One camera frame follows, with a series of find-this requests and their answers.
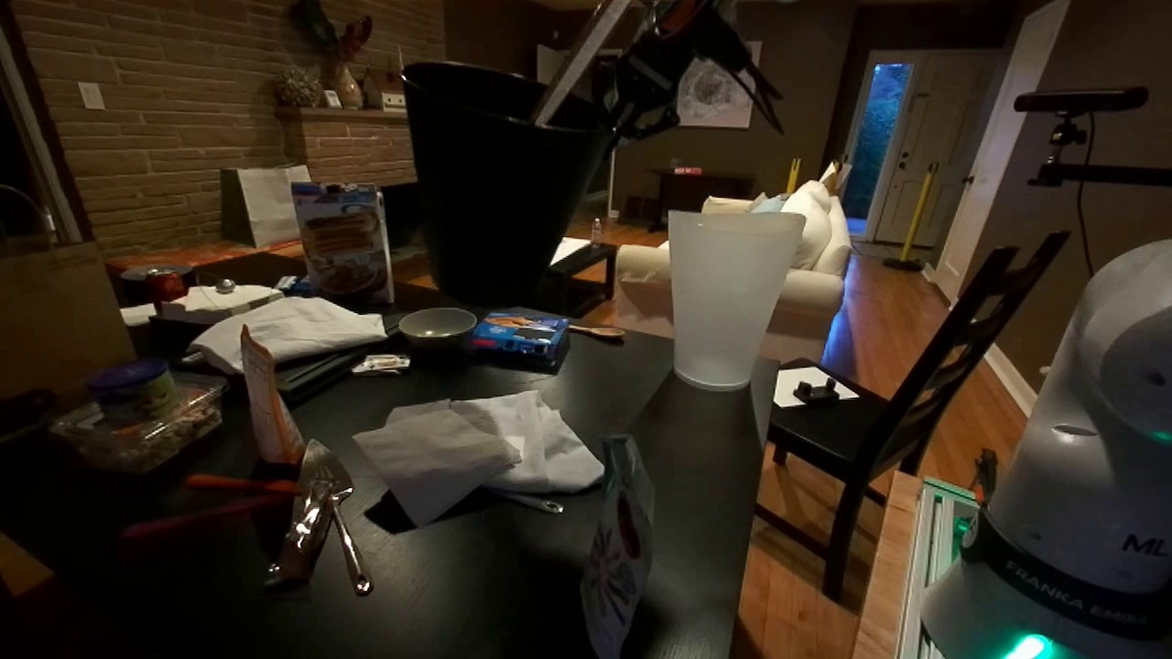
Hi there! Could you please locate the white leaning board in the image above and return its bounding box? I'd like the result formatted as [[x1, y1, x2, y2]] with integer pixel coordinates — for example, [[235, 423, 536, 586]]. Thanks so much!
[[231, 162, 314, 249]]

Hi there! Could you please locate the black camera on stand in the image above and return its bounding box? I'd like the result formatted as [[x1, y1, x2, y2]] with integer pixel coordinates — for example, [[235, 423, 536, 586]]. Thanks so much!
[[1010, 84, 1172, 193]]

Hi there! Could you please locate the crumpled white cloth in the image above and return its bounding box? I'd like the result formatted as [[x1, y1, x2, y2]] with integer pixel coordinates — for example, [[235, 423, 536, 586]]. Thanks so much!
[[347, 389, 609, 532]]

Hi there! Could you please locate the vase with dried plants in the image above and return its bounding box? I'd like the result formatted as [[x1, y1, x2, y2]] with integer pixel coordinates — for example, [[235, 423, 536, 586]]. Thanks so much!
[[288, 0, 381, 112]]

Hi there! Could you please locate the blue cardboard box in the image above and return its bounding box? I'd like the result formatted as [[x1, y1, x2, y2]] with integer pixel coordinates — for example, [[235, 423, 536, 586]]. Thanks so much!
[[465, 303, 574, 373]]

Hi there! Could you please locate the folded white towel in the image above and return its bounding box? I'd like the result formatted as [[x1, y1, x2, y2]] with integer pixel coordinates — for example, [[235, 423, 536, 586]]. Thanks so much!
[[181, 293, 392, 378]]

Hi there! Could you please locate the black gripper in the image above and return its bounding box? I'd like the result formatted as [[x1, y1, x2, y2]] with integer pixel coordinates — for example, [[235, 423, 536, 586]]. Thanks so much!
[[595, 0, 786, 148]]

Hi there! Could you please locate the black wooden chair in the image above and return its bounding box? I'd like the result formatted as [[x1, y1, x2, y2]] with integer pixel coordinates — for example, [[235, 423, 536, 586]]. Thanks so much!
[[751, 226, 1074, 603]]

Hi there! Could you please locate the small dark bowl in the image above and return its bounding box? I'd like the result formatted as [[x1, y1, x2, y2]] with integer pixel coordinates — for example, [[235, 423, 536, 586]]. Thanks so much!
[[396, 303, 484, 365]]

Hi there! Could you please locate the green striped white board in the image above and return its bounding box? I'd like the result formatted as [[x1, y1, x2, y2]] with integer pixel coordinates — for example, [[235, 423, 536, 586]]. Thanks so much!
[[896, 477, 988, 659]]

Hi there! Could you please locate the small crumpled paper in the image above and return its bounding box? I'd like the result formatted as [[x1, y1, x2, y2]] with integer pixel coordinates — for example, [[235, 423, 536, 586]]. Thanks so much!
[[347, 347, 416, 379]]

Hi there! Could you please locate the tall white plastic cup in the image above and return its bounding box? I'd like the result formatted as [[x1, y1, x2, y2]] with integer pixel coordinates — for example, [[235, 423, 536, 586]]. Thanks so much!
[[662, 207, 811, 390]]

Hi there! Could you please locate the brick mantel shelf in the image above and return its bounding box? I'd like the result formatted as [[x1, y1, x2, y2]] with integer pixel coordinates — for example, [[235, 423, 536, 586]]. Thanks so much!
[[276, 101, 421, 189]]

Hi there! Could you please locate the white interior door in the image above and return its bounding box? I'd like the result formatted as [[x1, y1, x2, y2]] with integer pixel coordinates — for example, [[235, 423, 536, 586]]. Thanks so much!
[[867, 46, 980, 251]]

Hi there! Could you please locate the orange white sachet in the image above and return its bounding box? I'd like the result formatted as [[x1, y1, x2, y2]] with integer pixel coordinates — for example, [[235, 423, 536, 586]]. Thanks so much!
[[235, 321, 307, 477]]

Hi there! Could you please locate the white paper with black object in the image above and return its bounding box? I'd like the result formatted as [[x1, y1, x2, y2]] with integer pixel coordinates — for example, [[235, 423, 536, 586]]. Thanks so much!
[[769, 362, 865, 414]]

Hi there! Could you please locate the clear plastic food container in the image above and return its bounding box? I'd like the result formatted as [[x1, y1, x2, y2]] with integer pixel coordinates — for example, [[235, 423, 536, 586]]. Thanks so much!
[[49, 354, 231, 477]]

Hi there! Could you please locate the standing snack bag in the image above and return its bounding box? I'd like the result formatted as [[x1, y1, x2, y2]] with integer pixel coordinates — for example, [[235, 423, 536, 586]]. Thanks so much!
[[288, 178, 398, 303]]

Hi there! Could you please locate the tan cardboard box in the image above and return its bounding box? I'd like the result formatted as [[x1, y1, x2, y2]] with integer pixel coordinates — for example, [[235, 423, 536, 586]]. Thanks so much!
[[0, 234, 138, 410]]

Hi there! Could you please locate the white wall poster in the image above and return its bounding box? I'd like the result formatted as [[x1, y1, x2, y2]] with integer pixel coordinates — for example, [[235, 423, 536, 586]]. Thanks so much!
[[674, 35, 769, 132]]

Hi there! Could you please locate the yellow handled mop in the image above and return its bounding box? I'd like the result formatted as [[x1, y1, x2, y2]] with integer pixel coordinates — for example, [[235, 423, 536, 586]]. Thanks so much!
[[882, 165, 941, 275]]

